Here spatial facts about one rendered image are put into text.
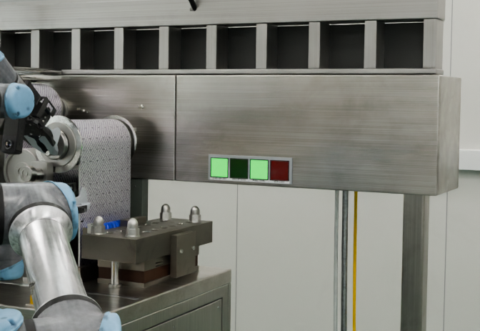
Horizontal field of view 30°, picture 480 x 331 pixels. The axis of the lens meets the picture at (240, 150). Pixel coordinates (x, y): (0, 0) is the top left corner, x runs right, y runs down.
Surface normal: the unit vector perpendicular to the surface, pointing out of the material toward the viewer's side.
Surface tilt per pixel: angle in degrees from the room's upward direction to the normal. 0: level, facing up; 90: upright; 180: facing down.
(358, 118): 90
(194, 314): 90
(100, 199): 90
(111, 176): 90
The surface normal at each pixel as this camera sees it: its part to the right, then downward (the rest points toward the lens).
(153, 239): 0.90, 0.04
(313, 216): -0.44, 0.04
